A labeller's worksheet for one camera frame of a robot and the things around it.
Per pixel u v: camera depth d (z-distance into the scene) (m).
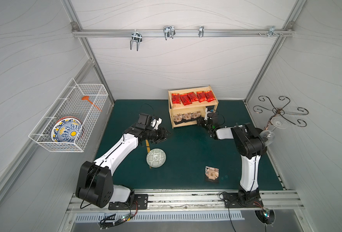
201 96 0.92
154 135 0.71
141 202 0.74
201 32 0.79
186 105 0.89
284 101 0.76
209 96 0.92
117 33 0.78
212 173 0.84
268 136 0.72
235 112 1.15
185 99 0.91
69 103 0.70
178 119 1.07
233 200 0.73
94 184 0.41
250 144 0.56
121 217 0.70
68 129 0.62
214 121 0.82
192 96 0.93
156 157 0.88
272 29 0.77
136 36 0.78
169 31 0.77
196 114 1.07
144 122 0.65
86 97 0.79
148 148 0.93
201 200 0.75
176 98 0.91
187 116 1.08
